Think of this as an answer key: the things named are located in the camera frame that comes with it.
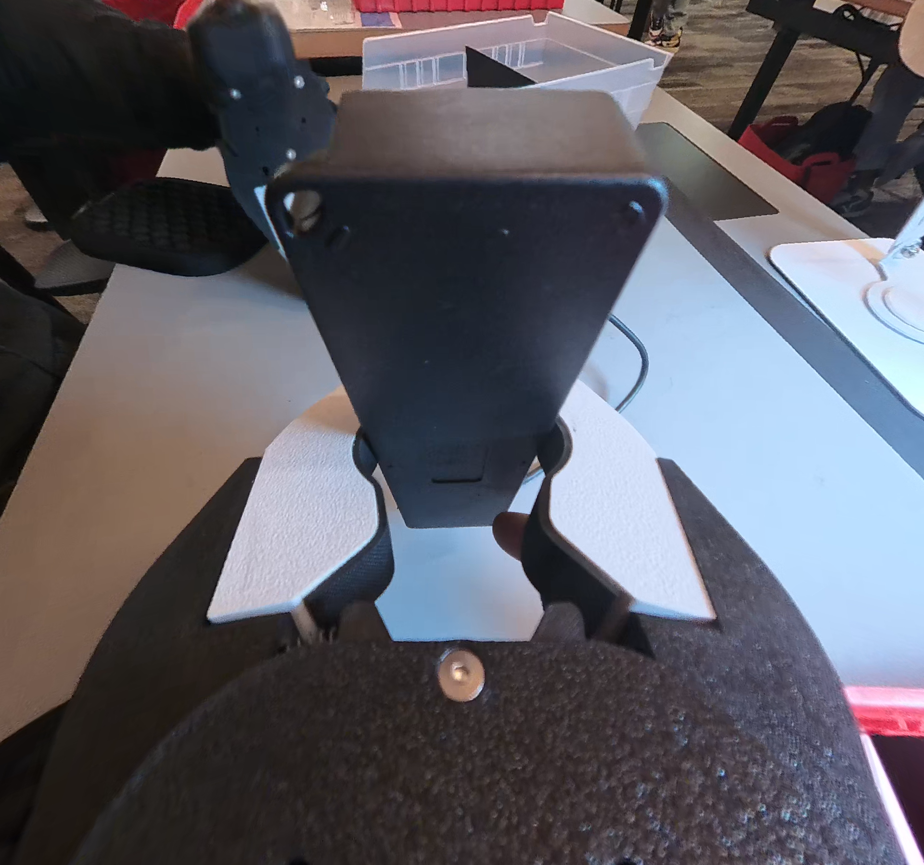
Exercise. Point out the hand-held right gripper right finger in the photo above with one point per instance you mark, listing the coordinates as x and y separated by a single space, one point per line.
621 518

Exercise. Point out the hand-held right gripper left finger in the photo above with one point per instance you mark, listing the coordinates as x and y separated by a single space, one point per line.
303 518

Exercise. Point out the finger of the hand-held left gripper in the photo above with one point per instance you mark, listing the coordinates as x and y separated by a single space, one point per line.
267 215

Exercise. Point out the black usb hub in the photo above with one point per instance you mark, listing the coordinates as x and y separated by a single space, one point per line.
462 302

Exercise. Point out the clear plastic bin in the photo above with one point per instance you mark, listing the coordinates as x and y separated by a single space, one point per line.
621 85

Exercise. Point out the person's right hand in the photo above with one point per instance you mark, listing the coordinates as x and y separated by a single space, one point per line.
509 534

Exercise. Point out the black bin divider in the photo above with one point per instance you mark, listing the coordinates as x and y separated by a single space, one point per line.
491 75

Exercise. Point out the white document stand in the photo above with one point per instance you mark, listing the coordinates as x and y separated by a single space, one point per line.
816 280

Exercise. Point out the red open plastic bin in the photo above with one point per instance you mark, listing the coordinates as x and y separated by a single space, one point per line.
895 717

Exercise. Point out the red bag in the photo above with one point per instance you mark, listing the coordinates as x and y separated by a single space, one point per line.
816 169

